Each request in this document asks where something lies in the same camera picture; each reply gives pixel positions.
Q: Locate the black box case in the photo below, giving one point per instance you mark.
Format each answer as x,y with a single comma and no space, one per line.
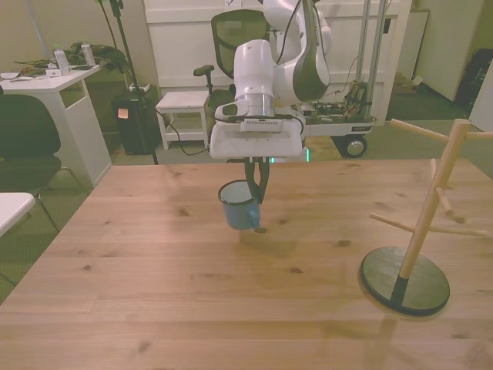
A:
138,123

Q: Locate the orange sticky note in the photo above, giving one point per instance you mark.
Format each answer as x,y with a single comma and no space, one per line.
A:
123,113

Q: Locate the blue enamel mug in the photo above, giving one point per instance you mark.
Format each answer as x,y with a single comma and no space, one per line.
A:
235,216

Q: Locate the white flat panel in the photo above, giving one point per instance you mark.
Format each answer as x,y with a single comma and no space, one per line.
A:
435,54

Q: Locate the clear plastic bottle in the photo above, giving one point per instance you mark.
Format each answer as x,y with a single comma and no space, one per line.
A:
61,61
88,54

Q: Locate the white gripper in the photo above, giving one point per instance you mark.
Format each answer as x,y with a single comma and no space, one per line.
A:
254,144

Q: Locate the small white device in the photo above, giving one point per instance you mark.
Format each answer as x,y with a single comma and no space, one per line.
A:
140,87

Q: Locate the white desk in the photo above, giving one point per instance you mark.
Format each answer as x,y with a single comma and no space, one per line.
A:
77,115

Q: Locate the wheeled cart with metal posts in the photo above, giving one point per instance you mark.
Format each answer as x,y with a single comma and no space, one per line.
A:
358,129

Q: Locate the black plastic chair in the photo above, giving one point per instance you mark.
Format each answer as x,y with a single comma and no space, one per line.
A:
23,127

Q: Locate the white wooden stool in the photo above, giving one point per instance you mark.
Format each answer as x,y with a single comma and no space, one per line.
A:
181,100

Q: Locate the black tripod stand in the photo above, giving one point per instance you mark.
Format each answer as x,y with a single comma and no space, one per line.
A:
129,58

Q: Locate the wooden mug tree black base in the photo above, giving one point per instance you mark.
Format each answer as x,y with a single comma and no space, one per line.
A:
423,277

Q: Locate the black mesh office chair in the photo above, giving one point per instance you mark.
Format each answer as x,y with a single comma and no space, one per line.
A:
223,38

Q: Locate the small white box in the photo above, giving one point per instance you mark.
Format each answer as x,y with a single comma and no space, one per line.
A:
52,72

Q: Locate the cardboard box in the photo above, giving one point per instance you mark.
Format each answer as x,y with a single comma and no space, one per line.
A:
404,85

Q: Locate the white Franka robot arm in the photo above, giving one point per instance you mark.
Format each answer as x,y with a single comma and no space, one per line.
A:
254,65

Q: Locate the camouflage cloth bag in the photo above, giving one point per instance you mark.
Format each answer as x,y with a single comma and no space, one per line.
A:
104,54

